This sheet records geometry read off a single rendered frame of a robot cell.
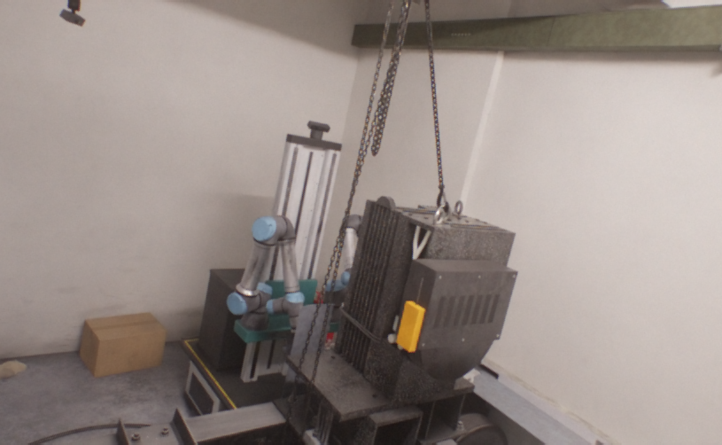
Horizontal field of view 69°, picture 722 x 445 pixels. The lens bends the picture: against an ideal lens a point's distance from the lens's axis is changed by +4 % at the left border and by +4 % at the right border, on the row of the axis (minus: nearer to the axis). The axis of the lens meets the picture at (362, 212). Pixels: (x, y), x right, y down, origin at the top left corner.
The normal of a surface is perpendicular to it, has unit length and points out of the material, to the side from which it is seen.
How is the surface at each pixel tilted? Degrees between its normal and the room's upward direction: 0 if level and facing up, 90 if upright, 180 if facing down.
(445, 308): 90
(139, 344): 90
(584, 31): 90
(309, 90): 90
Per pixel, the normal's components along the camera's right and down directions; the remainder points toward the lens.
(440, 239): 0.58, 0.26
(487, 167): -0.79, -0.07
